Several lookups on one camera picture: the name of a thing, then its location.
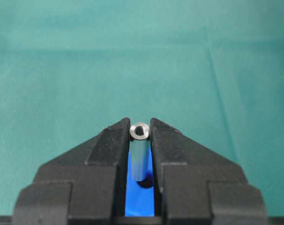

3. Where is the small metal shaft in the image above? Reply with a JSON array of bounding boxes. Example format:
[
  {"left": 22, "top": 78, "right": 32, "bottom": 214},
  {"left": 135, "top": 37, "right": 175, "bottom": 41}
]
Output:
[{"left": 130, "top": 122, "right": 150, "bottom": 182}]

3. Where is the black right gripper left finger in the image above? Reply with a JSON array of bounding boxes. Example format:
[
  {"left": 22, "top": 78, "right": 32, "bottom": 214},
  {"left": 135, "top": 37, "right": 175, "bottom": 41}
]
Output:
[{"left": 12, "top": 118, "right": 130, "bottom": 225}]

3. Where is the blue plastic gear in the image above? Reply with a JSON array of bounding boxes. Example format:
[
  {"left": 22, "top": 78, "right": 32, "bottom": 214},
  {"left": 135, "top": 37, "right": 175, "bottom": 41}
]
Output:
[{"left": 125, "top": 152, "right": 154, "bottom": 217}]

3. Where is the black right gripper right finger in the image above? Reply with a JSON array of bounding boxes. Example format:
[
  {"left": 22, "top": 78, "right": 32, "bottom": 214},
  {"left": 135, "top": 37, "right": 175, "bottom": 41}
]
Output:
[{"left": 150, "top": 118, "right": 268, "bottom": 225}]

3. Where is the green cloth mat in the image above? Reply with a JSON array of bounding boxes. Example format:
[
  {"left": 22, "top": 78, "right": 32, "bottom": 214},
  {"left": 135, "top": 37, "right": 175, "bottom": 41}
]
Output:
[{"left": 0, "top": 0, "right": 284, "bottom": 216}]

